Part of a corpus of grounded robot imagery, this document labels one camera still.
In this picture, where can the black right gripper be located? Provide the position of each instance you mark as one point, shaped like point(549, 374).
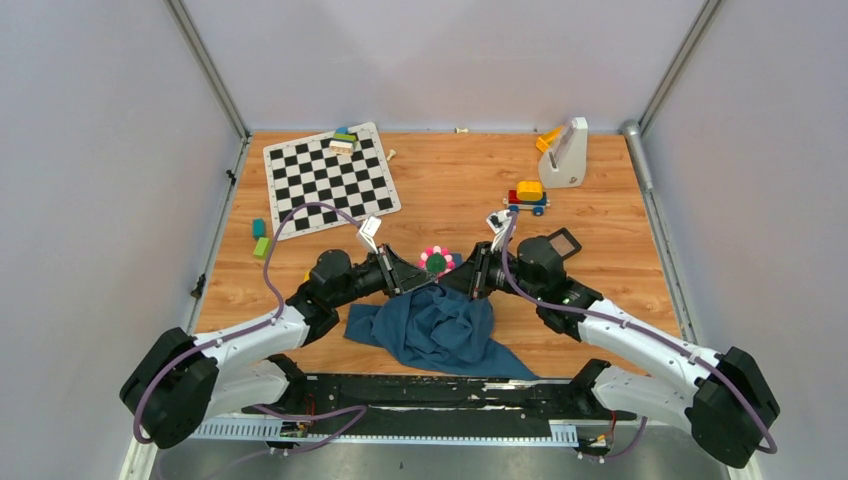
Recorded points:
point(471, 276)

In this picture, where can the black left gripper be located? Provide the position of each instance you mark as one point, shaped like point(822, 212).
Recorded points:
point(399, 276)

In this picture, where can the pink white flower brooch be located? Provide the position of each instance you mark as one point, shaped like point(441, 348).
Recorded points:
point(438, 260)

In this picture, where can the blue cloth garment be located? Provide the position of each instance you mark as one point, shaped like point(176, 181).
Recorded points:
point(437, 328)

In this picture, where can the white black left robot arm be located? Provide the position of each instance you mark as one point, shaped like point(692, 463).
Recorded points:
point(183, 380)

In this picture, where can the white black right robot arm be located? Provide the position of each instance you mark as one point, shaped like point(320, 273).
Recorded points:
point(721, 398)

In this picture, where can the toy car with yellow block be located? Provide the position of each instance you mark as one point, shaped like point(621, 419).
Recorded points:
point(527, 195)

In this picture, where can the stacked toy blocks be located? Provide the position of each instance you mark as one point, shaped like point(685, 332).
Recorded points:
point(343, 142)

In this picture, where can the green toy block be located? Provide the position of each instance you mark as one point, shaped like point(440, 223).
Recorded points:
point(262, 248)

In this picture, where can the black white chessboard mat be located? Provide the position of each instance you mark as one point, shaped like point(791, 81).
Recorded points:
point(306, 170)

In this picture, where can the grey wedge stand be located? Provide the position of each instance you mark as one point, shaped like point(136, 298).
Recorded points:
point(564, 165)

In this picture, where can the orange toy piece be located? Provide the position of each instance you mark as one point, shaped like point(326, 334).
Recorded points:
point(545, 141)

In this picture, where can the teal toy block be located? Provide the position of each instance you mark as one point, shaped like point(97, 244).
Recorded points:
point(258, 228)

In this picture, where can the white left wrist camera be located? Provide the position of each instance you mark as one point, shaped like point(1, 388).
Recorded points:
point(367, 231)

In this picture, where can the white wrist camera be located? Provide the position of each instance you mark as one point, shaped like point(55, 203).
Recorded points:
point(499, 222)
point(367, 231)

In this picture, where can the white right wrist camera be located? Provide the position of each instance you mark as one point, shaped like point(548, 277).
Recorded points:
point(499, 222)

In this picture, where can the black square frame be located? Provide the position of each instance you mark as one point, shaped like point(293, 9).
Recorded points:
point(564, 243)

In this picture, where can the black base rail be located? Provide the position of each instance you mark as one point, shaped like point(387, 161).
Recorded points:
point(441, 406)

